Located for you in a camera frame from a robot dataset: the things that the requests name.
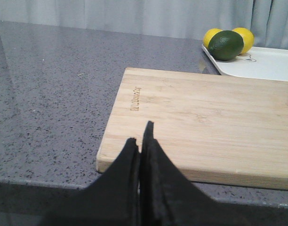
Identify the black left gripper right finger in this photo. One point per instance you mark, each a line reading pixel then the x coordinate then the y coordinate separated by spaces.
pixel 168 198

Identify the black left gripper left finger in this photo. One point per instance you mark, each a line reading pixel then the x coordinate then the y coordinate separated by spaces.
pixel 112 200

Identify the white rectangular tray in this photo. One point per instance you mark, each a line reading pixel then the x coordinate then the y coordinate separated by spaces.
pixel 257 63

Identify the wooden cutting board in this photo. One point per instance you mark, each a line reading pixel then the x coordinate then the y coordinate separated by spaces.
pixel 218 129

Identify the green lime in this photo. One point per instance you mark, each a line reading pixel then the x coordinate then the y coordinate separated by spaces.
pixel 225 45

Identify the yellow lemon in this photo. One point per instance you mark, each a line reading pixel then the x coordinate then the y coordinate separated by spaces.
pixel 248 38
pixel 209 35

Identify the grey curtain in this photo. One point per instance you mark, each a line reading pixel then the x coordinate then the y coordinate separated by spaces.
pixel 267 19

